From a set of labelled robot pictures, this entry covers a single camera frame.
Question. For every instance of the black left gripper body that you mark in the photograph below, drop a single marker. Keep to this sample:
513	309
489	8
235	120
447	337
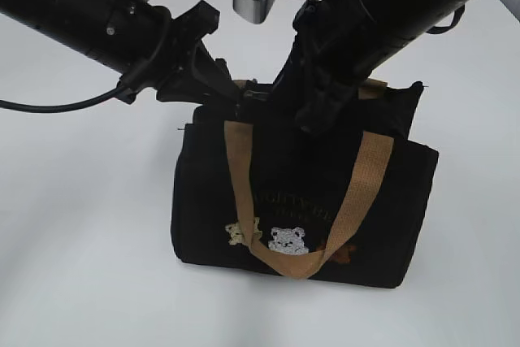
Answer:
179	67

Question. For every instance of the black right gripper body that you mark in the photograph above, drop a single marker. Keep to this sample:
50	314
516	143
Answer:
338	44

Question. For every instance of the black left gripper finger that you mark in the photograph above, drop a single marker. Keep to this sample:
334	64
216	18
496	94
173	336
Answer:
232	94

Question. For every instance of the black canvas tote bag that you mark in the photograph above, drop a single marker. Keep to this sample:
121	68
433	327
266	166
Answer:
254	192

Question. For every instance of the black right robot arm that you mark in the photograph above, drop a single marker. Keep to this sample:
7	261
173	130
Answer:
406	20

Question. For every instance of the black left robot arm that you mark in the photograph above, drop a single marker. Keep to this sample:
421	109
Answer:
145	44

